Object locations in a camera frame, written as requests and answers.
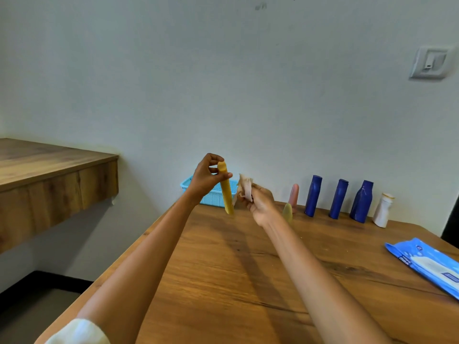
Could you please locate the person's right hand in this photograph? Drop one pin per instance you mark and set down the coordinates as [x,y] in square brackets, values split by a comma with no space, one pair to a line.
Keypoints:
[261,207]

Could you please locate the person's left hand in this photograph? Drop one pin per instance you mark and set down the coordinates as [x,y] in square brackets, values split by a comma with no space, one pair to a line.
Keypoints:
[202,180]

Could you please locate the light blue plastic basket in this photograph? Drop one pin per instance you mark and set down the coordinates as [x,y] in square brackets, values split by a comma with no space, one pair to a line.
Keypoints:
[215,198]

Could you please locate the beige bottle with white cap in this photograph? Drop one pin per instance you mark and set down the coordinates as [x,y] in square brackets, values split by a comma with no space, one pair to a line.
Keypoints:
[287,213]

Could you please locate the yellow bottle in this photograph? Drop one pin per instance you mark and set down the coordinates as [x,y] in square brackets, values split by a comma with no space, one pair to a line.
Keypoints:
[226,193]

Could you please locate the white wipe cloth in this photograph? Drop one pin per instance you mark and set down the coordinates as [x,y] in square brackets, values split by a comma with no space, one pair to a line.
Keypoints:
[245,184]

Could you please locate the pink bottle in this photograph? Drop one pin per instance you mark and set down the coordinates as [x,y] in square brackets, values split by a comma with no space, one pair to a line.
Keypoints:
[293,197]

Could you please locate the slim dark blue bottle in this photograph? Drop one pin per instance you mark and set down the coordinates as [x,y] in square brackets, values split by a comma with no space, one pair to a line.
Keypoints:
[312,197]
[338,200]

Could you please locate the wide dark blue bottle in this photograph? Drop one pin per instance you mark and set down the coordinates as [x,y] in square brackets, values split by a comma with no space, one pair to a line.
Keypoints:
[361,204]

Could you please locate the blue wet wipes pack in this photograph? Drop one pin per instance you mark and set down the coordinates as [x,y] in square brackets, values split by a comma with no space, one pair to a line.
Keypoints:
[412,256]

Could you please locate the person's left forearm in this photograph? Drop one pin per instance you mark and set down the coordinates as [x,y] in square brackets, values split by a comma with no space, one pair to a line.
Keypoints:
[140,268]

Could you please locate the person's right forearm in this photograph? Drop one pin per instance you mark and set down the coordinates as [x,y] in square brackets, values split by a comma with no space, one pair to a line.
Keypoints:
[322,286]

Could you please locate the wooden table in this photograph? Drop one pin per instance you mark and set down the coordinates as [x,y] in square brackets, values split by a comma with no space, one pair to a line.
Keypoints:
[233,283]

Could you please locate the wooden side desk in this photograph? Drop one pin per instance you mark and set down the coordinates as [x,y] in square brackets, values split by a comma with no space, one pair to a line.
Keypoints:
[36,189]

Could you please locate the black door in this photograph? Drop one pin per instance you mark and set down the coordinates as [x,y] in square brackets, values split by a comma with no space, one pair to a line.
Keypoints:
[452,229]

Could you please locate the cream patterned left sleeve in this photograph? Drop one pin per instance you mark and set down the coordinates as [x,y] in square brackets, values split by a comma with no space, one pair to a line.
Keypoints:
[77,333]

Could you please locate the grey wall light switch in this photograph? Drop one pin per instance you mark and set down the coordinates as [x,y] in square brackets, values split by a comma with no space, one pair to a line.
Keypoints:
[431,62]

